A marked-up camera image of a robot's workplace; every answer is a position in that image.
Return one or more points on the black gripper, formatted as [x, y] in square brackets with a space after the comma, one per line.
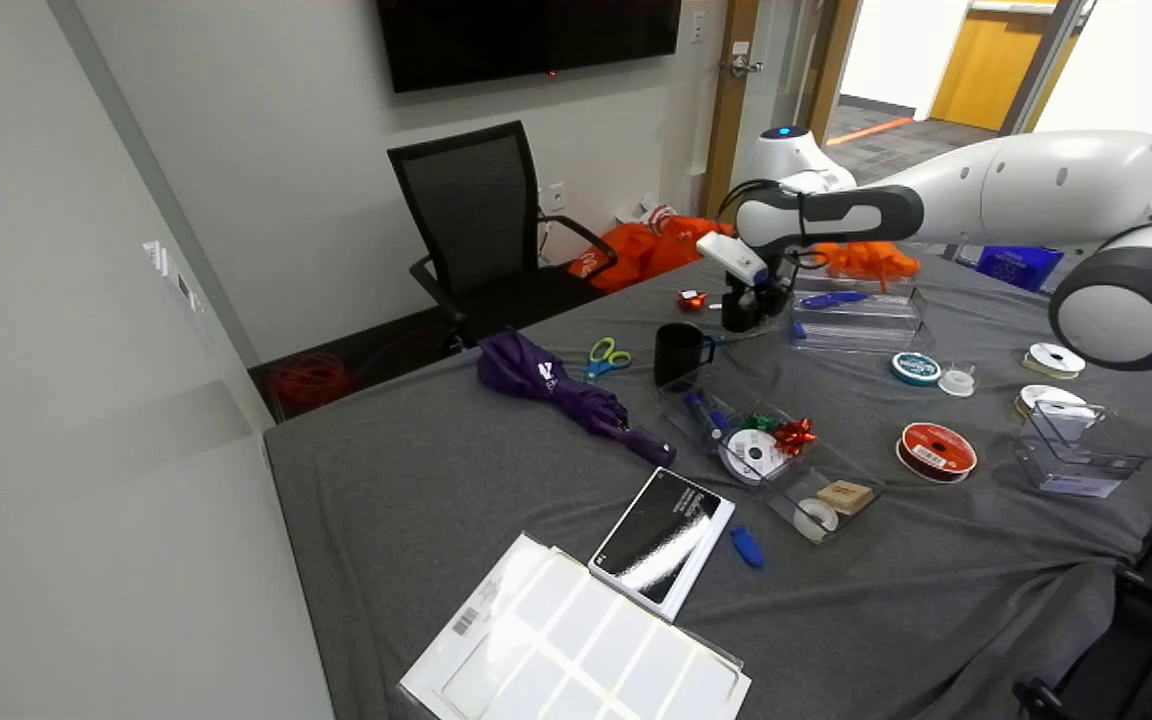
[779, 265]

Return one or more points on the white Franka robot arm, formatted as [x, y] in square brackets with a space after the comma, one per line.
[1040, 184]

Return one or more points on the small red bow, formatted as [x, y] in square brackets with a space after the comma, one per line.
[693, 303]

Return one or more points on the blue ribbon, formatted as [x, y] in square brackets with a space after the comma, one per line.
[836, 303]

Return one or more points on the black cup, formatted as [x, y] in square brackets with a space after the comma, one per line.
[678, 359]

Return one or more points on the orange bag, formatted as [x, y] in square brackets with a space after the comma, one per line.
[659, 245]

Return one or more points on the clear acrylic holder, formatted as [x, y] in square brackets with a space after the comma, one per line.
[869, 327]

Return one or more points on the blue pen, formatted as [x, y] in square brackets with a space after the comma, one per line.
[704, 410]

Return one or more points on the orange cloth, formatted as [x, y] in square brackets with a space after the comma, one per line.
[869, 261]

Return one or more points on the red gift bow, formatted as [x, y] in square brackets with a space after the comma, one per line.
[799, 435]

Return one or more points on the clear tray with bows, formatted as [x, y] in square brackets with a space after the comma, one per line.
[701, 435]

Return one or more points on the white ribbon roll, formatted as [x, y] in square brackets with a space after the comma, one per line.
[755, 456]

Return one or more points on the blue green scissors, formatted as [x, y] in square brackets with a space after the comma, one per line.
[605, 359]

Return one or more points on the teal ribbon spool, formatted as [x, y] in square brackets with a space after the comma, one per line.
[916, 364]

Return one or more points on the wooden glass door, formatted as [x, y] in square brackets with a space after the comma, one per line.
[723, 104]

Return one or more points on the small white tape roll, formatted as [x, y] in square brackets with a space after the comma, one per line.
[959, 380]

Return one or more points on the small clear box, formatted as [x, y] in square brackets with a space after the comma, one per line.
[824, 504]

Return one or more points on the purple folded umbrella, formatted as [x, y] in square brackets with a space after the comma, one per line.
[536, 374]

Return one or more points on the orange ribbon spool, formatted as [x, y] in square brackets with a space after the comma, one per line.
[938, 454]

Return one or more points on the blue marker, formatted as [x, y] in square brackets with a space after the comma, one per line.
[745, 546]

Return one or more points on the black phone box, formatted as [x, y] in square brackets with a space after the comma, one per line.
[659, 535]

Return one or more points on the blue recycling bin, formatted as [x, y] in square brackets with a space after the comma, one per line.
[1009, 265]

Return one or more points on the black mesh office chair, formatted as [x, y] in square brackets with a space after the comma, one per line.
[478, 215]

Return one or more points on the white ribbon spool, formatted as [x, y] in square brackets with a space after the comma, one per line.
[1044, 399]
[1054, 359]

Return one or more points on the yellow wooden door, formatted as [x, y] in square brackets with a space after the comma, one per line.
[988, 65]

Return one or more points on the gray table cloth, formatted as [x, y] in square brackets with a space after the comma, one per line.
[468, 493]

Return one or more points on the clear plastic box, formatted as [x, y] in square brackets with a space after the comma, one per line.
[1077, 460]

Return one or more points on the white label sheet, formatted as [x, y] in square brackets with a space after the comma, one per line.
[561, 647]

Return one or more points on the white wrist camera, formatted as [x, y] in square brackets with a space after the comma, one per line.
[728, 257]

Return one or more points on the black wall television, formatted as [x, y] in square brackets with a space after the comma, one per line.
[523, 37]

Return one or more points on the white wall switch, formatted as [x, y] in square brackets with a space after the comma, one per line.
[162, 257]

